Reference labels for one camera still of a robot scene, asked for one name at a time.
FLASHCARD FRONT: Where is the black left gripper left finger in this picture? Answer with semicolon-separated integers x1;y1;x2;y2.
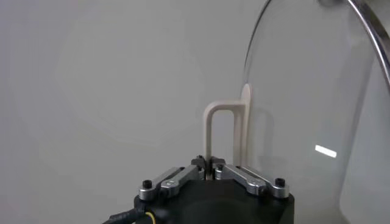
138;155;207;201

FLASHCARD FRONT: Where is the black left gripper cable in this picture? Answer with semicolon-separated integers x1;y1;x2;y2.
102;208;156;224

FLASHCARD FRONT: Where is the glass lid with white handle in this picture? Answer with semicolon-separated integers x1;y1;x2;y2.
203;0;390;224

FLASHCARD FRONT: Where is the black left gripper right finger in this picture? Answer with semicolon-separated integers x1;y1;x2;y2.
210;155;290;200

